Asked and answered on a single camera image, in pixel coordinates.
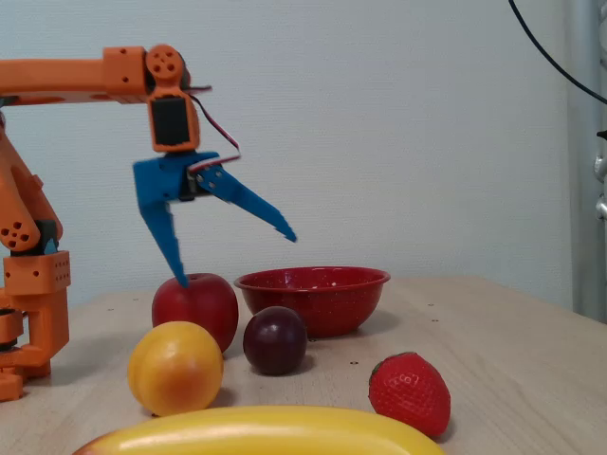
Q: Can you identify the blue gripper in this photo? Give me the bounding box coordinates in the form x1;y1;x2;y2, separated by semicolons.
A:
132;151;298;289

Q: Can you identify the dark purple plum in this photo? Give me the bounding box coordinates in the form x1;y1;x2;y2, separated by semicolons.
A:
242;305;308;376

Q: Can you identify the red speckled bowl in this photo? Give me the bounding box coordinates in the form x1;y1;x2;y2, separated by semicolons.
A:
233;266;392;339

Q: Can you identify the red apple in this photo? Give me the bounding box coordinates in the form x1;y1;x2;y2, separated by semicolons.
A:
151;272;240;355

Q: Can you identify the yellow orange peach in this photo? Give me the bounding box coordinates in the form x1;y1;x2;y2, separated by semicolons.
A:
126;320;225;417

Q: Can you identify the yellow banana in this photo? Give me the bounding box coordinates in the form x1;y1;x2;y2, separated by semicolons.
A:
70;405;447;455

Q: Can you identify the red strawberry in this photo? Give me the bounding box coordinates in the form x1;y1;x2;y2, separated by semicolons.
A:
368;351;452;438

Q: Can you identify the grey vertical panel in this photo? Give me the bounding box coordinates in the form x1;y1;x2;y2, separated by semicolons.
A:
563;0;607;325

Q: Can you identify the silver metal fitting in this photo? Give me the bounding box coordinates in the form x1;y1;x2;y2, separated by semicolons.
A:
592;128;607;222

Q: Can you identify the black hanging cable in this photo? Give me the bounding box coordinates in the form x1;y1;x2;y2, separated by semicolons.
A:
507;0;607;105

